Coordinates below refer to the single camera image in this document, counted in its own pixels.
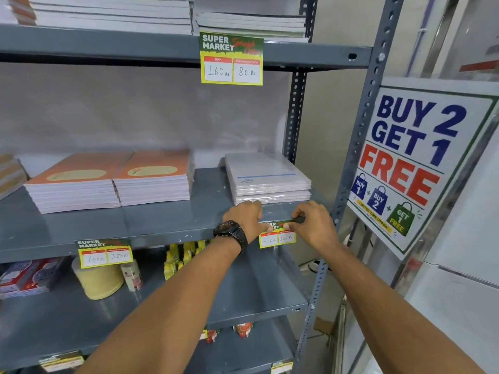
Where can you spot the row of yellow bottles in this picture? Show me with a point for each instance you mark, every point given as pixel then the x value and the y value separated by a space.
pixel 181 257

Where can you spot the person's right hand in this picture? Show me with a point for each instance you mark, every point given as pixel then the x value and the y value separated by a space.
pixel 315 227

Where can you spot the beige tape roll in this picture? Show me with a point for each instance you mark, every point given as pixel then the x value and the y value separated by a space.
pixel 99 280

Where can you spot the cardboard piece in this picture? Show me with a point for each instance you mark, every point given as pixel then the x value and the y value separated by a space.
pixel 323 326

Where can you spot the person's right forearm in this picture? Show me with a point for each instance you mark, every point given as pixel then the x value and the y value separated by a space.
pixel 390 307

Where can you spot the tall stack of white notebooks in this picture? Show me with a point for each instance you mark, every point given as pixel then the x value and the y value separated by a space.
pixel 113 13

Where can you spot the white promotional poster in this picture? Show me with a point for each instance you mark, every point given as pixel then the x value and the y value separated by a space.
pixel 417 159

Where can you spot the stack of red white packets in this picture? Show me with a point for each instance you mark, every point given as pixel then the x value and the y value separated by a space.
pixel 29 276

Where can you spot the stack of orange notebooks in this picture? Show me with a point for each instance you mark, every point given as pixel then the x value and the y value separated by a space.
pixel 76 183
pixel 156 179

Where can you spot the person's left hand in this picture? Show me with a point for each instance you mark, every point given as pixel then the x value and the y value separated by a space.
pixel 243 220

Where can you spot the red snack packet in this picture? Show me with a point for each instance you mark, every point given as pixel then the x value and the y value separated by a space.
pixel 211 335
pixel 244 330

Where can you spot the person's right thumb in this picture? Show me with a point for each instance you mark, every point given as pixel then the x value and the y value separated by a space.
pixel 289 227

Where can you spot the green yellow price tag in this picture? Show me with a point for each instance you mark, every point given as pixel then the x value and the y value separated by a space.
pixel 281 367
pixel 104 253
pixel 231 58
pixel 61 362
pixel 277 238

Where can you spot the person's left thumb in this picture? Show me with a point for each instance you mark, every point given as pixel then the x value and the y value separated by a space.
pixel 266 228

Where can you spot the small white bottle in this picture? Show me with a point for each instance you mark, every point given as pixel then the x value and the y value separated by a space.
pixel 131 276

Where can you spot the black wristwatch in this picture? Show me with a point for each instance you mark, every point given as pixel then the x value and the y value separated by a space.
pixel 233 232

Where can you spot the stack of brown notebooks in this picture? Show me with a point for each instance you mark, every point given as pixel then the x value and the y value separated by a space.
pixel 11 175

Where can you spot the low stack of white notebooks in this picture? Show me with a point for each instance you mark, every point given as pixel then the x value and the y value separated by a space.
pixel 249 27

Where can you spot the grey metal shelving rack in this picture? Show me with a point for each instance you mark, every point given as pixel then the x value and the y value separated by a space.
pixel 117 46

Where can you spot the person's left forearm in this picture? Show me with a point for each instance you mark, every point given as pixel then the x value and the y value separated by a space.
pixel 175 307

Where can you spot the stack of wrapped white notebooks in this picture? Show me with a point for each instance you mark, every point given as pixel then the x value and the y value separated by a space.
pixel 265 179

